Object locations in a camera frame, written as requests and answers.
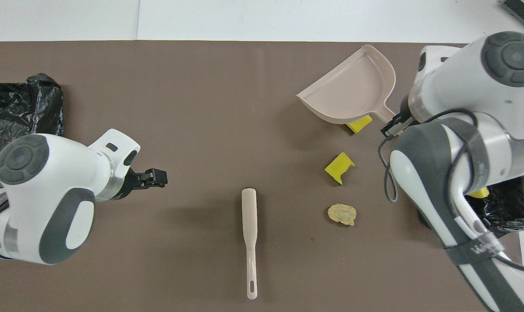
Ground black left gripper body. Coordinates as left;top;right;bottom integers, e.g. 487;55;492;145
114;167;148;201

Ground beige hand brush black bristles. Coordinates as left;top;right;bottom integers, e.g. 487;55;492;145
241;188;259;300

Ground beige plastic dustpan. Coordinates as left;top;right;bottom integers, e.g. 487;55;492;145
296;45;397;126

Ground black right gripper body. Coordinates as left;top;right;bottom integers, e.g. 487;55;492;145
400;96;416;126

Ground black bag lined bin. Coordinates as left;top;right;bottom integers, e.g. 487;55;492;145
418;173;524;238
0;73;64;180

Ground brown paper table mat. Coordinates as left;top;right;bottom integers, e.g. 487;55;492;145
0;41;524;312

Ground beige foam scrap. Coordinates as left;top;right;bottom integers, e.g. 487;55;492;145
327;203;357;227

